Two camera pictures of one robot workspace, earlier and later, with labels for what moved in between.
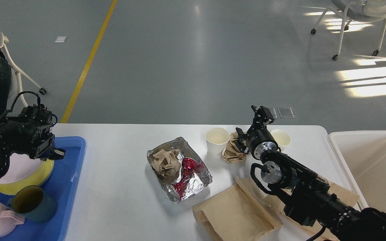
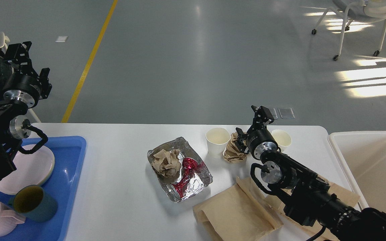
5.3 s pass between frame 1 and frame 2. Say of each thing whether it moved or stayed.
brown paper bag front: stayed
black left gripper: moved
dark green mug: stayed
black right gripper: stayed
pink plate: moved
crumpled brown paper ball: stayed
